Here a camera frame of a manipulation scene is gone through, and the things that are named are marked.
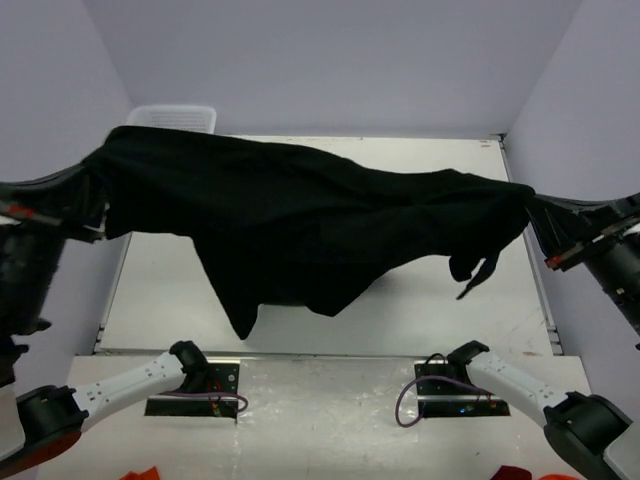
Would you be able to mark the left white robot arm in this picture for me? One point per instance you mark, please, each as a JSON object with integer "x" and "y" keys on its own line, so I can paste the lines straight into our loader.
{"x": 42, "y": 424}

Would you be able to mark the orange cloth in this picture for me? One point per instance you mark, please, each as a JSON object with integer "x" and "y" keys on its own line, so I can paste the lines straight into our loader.
{"x": 149, "y": 474}
{"x": 555, "y": 476}

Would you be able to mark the black t shirt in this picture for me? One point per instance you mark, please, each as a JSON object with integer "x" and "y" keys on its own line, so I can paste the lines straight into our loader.
{"x": 285, "y": 224}

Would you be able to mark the dark red cloth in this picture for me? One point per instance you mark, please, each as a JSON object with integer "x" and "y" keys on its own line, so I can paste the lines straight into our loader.
{"x": 508, "y": 472}

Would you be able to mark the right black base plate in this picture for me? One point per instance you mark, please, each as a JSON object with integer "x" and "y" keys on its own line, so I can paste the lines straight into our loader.
{"x": 443, "y": 399}

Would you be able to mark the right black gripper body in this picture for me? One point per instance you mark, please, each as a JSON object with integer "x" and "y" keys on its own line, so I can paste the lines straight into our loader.
{"x": 613, "y": 217}

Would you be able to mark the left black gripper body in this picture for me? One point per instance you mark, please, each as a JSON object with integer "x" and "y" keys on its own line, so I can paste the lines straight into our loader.
{"x": 28, "y": 205}

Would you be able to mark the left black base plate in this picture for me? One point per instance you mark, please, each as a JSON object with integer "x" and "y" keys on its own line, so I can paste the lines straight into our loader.
{"x": 213, "y": 394}

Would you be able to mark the orange cloth bottom left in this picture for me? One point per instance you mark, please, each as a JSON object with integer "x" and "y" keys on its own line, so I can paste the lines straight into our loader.
{"x": 149, "y": 474}

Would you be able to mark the orange cloth bottom right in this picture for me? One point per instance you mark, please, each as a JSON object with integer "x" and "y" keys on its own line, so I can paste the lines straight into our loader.
{"x": 555, "y": 476}

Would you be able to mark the white plastic basket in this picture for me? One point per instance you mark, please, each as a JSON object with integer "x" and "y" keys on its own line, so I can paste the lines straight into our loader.
{"x": 193, "y": 118}

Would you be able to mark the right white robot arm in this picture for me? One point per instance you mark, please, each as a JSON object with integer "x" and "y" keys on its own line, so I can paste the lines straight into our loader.
{"x": 588, "y": 432}

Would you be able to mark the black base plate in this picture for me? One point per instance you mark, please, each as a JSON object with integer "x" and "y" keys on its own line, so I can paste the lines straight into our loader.
{"x": 213, "y": 394}
{"x": 443, "y": 399}

